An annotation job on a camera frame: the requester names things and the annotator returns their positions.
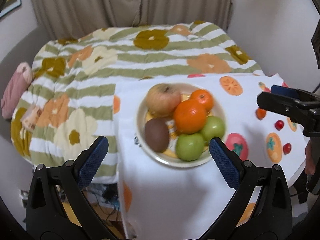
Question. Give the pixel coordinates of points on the beige curtain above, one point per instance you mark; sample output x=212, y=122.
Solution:
x=100, y=2

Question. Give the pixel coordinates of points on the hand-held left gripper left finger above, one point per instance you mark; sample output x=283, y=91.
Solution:
x=93, y=162

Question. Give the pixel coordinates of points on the duck print plate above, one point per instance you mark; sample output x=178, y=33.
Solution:
x=160, y=155

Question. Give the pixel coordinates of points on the orange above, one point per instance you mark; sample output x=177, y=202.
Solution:
x=190, y=116
x=203, y=99

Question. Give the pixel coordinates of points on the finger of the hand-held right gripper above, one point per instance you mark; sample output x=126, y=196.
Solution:
x=285, y=90
x=277, y=102

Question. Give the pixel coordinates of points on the person's right hand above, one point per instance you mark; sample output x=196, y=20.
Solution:
x=310, y=158

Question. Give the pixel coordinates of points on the brown kiwi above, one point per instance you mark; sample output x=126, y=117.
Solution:
x=157, y=135

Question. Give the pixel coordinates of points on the framed wall poster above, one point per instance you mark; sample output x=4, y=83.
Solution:
x=11, y=0

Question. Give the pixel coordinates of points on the tissue pack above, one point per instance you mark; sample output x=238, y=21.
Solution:
x=31, y=118

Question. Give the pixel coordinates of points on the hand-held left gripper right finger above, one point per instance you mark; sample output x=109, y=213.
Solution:
x=225, y=163

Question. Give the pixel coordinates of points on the yellow red apple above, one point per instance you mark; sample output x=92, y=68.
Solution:
x=163, y=98

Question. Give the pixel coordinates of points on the grey bed headboard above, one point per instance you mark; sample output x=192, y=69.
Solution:
x=17, y=45

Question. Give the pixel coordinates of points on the cherry tomato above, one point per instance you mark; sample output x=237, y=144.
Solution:
x=261, y=113
x=279, y=124
x=287, y=148

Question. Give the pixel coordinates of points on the green apple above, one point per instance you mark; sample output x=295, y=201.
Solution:
x=213, y=128
x=190, y=147

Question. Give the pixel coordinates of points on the fruit print white tablecloth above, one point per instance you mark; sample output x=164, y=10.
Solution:
x=162, y=192

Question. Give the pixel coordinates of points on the floral striped blanket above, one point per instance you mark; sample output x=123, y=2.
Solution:
x=100, y=62

